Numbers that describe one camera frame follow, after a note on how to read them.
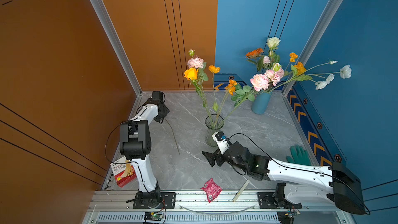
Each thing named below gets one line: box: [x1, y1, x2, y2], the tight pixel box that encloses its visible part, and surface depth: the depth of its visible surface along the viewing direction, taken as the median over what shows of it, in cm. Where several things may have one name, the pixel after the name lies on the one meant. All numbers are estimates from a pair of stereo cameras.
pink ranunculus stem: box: [262, 55, 271, 66], surface depth 90 cm
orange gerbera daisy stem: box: [245, 47, 265, 76], surface depth 85 cm
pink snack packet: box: [200, 177, 223, 204], surface depth 77 cm
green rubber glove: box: [286, 144, 312, 166], surface depth 88 cm
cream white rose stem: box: [266, 36, 282, 66], surface depth 87 cm
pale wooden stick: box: [232, 179, 250, 202], surface depth 78 cm
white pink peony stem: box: [270, 60, 352, 93], surface depth 73 cm
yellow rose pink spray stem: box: [183, 48, 215, 125], surface depth 73 cm
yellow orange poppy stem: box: [279, 52, 314, 87], surface depth 81 cm
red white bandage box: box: [109, 155, 138, 188], surface depth 79 cm
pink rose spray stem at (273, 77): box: [222, 62, 285, 124], surface depth 66 cm
